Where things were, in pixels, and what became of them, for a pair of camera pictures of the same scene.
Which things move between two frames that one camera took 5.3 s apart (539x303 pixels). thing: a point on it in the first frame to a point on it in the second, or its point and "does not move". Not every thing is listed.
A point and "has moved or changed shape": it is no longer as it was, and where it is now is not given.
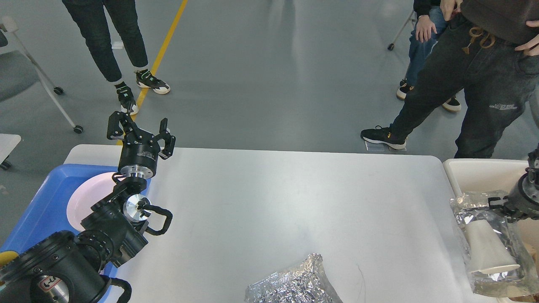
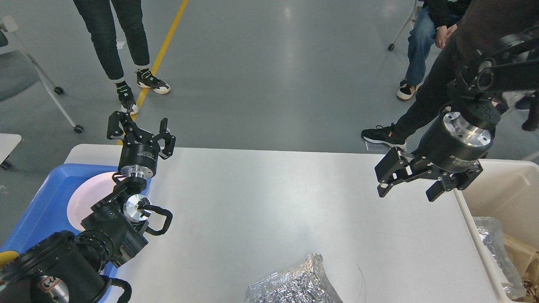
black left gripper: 139,156 does not move
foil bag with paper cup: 500,262 has moved or changed shape
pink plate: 89,192 does not move
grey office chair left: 19,72 does not move
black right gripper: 524,200 to 453,143
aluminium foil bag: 306,283 does not move
